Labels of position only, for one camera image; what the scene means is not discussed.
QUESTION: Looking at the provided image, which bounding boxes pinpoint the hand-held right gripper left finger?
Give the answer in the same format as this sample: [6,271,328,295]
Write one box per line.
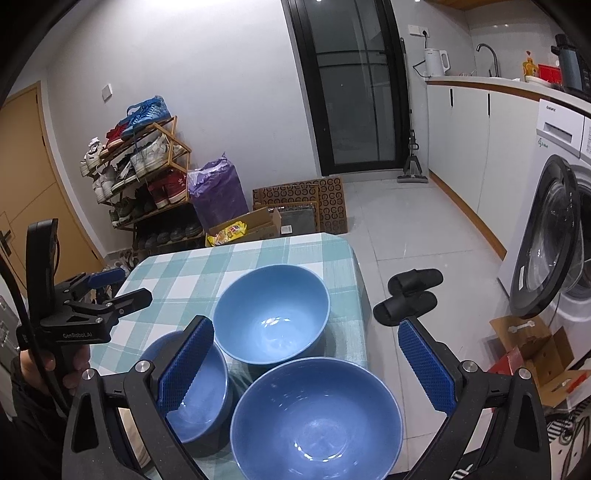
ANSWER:
[61,315,232,480]

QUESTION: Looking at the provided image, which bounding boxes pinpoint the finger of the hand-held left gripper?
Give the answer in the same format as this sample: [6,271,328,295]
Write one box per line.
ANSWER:
[54,268,126,301]
[62,288,153,324]

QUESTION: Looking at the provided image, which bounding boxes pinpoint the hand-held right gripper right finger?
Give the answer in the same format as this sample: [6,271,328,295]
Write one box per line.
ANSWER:
[397,318,552,480]

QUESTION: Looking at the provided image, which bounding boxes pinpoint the small blue bowl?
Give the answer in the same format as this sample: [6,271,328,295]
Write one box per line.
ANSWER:
[137,329,232,446]

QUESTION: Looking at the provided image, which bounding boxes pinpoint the large blue bowl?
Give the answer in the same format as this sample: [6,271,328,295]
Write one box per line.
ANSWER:
[229,356,405,480]

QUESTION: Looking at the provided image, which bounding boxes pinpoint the person's left forearm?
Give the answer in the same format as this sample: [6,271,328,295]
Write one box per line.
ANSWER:
[0,360,75,480]

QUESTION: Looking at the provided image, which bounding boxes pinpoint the person's left hand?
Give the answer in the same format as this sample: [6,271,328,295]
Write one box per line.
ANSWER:
[11,344,92,400]

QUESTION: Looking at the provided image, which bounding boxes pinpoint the scattered dark shoes pile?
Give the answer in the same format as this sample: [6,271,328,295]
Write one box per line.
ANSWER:
[104,249,139,273]

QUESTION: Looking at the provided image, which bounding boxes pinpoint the black slipper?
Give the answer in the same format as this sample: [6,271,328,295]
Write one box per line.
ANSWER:
[387,268,444,296]
[372,291,438,325]

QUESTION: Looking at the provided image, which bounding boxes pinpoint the silver suitcase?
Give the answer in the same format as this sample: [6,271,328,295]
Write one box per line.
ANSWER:
[0,295,21,352]

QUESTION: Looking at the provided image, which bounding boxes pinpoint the red carton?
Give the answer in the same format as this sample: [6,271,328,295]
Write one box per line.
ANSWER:
[488,346,522,377]

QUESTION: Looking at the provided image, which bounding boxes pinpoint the brown cardboard box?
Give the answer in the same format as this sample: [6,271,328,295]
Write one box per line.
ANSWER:
[488,315,591,411]

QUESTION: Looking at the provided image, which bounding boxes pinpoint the medium blue bowl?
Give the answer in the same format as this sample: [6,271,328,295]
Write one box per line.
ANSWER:
[213,264,332,366]

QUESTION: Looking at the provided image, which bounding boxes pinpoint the wooden shoe rack with shoes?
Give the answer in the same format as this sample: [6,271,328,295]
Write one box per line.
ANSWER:
[79,95,204,252]

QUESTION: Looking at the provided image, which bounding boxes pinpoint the yellow wooden door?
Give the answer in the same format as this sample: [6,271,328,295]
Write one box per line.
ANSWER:
[0,82,105,296]

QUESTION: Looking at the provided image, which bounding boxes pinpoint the yellow snack packet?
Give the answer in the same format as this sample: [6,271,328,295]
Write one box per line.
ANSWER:
[206,222,247,247]

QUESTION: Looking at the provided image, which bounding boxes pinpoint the purple plastic bag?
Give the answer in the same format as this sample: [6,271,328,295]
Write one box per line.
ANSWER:
[187,157,250,232]

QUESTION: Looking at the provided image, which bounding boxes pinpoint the open cardboard box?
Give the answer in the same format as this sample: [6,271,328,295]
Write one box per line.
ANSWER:
[205,207,283,247]

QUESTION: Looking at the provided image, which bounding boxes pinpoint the cartoon print floor mat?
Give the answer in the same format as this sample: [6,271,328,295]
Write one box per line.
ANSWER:
[545,401,591,480]

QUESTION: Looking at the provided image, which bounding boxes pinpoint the circle print cardboard sheet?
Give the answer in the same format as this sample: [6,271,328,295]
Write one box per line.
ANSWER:
[252,176,348,235]

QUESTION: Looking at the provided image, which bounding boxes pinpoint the grey foil tray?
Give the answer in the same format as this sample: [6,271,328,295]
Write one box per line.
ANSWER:
[279,202,320,236]

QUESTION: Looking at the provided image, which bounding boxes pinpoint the grey floor mop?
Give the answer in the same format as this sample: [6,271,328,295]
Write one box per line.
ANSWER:
[396,38,430,185]

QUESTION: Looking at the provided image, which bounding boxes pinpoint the white kitchen cabinet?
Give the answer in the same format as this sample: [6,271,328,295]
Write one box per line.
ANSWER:
[426,76,543,259]

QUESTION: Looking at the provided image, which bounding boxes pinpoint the white washing machine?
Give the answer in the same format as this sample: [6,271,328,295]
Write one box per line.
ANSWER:
[496,98,591,416]

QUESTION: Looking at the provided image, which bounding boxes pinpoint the black glass door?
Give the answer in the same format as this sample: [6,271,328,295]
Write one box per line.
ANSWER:
[281,0,407,177]

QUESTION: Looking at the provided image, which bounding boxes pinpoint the white electric kettle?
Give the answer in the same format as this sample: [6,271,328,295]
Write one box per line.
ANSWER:
[425,47,450,77]

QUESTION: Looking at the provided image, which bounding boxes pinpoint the steel faucet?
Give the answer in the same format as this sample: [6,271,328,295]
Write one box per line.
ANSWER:
[475,43,499,78]

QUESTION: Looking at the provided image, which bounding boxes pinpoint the red container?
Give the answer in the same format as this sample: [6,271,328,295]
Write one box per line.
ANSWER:
[538,64,563,88]

